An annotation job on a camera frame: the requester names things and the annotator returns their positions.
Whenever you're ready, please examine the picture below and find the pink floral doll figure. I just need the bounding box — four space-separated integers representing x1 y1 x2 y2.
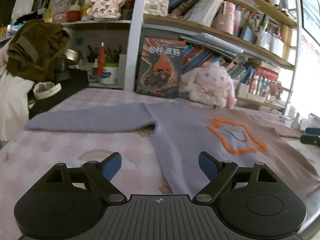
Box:
87 0 125 21

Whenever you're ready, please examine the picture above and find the dark brown garment pile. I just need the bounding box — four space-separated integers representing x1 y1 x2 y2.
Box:
6 20 70 82

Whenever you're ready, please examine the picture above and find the white charger plug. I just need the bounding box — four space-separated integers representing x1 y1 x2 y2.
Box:
291 113 300 130

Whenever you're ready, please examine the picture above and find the white quilted pearl handbag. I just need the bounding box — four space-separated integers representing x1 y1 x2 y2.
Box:
144 0 169 17

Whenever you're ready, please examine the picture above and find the white pink plush bunny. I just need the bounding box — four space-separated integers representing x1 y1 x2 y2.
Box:
179 62 236 109

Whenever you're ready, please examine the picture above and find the red tassel ornament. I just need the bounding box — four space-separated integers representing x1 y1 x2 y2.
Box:
96 42 105 75

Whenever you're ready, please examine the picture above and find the white pen holder cup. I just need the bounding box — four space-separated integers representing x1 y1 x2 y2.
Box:
99 63 119 85

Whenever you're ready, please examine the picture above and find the pink cylindrical cup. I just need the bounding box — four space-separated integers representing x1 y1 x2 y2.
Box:
214 1 235 35

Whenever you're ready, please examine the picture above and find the Harry Potter book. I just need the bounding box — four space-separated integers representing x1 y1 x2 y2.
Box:
136 37 186 98

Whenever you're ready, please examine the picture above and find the white smart watch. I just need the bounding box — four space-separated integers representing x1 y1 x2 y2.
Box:
33 82 62 100

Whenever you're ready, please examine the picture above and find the white wooden bookshelf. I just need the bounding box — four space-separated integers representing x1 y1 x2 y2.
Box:
61 0 301 117

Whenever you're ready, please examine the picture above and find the white tablet under shelf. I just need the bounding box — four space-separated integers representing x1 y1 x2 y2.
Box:
180 33 244 56

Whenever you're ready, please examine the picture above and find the purple and pink sweater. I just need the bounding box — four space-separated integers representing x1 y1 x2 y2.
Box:
25 101 319 197

